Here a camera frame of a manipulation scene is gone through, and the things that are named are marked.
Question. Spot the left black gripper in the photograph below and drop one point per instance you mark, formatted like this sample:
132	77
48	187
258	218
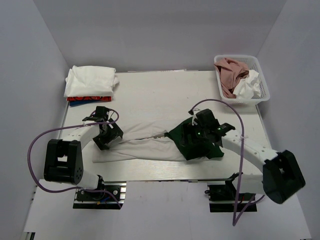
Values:
115	132

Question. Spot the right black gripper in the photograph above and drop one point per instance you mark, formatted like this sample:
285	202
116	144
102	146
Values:
191	130

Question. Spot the white green Charlie Brown t-shirt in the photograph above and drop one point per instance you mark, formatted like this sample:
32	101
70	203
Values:
154	140

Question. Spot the pink t-shirt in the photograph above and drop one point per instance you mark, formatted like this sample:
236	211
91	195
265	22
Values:
230	72

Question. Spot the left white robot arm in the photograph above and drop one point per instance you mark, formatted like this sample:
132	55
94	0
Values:
64	157

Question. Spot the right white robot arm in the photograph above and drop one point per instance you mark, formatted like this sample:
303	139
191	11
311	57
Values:
280	175

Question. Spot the folded red t-shirt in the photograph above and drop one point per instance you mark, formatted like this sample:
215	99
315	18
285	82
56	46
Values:
89	98

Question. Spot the folded blue t-shirt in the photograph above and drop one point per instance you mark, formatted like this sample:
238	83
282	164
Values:
83	102

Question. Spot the folded white t-shirt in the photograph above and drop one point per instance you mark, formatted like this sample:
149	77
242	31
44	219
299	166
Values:
90	81

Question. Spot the white plastic laundry basket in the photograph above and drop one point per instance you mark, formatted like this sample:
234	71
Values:
253	64

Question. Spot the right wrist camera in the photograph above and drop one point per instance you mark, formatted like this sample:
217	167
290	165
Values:
193	112

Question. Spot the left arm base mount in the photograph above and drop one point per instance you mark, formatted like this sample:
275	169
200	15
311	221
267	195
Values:
101	200

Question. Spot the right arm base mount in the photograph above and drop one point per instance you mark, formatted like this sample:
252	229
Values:
222	199

